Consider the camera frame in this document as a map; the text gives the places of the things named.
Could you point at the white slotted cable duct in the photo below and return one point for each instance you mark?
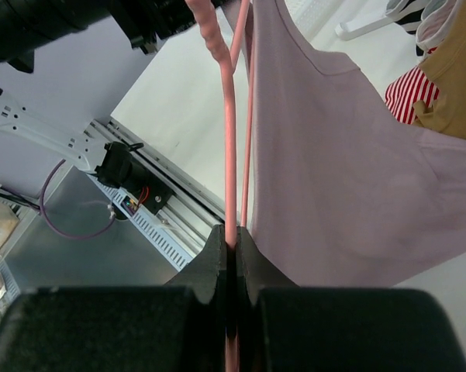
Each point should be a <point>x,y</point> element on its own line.
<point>167,243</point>

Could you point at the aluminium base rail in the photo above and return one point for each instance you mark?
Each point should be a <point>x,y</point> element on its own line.
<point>157,184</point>

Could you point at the black white striped tank top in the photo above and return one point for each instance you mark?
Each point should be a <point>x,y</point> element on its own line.
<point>406,13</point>

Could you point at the pink wire hanger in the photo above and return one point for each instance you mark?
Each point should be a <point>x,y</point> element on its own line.
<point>204,13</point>

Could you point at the mauve tank top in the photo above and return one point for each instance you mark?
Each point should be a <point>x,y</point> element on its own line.
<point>344,194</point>

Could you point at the tan tank top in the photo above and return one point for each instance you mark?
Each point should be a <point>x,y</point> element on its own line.
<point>446,68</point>

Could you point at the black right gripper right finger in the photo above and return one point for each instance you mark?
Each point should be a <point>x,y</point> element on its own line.
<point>255,270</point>

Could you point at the red white striped tank top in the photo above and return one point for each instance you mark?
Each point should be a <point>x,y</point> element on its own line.
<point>406,90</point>

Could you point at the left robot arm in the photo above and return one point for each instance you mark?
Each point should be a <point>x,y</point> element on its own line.
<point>64,64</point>

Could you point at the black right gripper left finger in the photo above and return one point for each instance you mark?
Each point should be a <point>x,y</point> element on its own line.
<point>205,275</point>

